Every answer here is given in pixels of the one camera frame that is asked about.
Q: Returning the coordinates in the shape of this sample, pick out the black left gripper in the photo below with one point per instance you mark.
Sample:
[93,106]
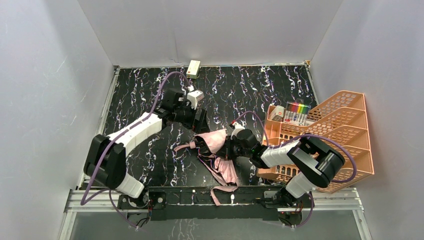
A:
[195,116]

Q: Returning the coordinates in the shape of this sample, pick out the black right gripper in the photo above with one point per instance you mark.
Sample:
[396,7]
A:
[226,147]

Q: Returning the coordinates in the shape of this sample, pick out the pink and black folding umbrella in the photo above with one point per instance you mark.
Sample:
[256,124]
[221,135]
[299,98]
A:
[223,170]

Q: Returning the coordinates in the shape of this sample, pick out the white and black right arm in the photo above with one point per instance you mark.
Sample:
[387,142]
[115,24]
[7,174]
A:
[318,163]

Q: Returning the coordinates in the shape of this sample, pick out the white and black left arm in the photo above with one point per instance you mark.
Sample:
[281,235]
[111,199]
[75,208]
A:
[106,159]

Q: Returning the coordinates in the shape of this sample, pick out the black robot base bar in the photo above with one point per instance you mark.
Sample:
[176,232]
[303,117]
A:
[246,202]

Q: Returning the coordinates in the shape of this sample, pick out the white eraser in organizer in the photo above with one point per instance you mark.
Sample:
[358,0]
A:
[277,114]

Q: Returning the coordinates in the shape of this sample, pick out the small white box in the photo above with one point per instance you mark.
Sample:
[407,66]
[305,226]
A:
[193,69]

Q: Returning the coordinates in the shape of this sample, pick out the pack of coloured markers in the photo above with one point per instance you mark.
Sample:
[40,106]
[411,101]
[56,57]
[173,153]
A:
[296,113]

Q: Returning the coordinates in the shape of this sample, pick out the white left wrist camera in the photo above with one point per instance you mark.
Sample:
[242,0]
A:
[194,97]

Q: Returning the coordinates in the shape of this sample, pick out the aluminium table frame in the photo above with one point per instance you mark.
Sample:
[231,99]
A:
[346,199]

